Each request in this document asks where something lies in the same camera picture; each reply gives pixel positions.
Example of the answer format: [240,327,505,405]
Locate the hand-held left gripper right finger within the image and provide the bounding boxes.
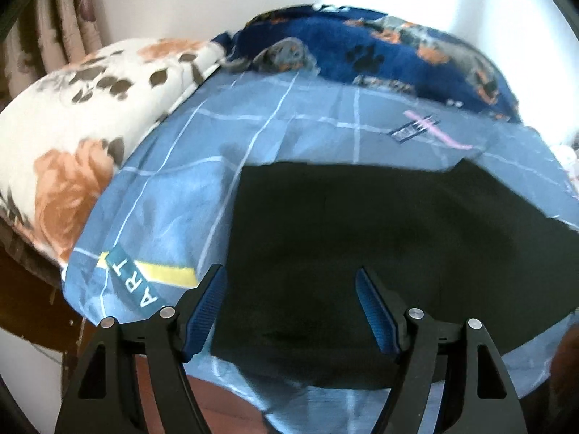
[355,267,529,434]

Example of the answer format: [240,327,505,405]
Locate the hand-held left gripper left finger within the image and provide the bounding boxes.
[54,263,228,434]

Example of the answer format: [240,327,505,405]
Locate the black pants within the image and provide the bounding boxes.
[212,159,579,390]

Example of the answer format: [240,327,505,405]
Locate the blue checked bed sheet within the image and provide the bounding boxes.
[61,70,579,434]

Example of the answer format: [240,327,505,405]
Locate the white floral pillow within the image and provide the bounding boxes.
[0,38,227,267]

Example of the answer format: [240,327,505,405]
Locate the navy paw print blanket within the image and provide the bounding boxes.
[212,4,525,124]

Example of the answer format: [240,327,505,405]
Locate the beige patterned curtain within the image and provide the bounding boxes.
[0,0,114,114]

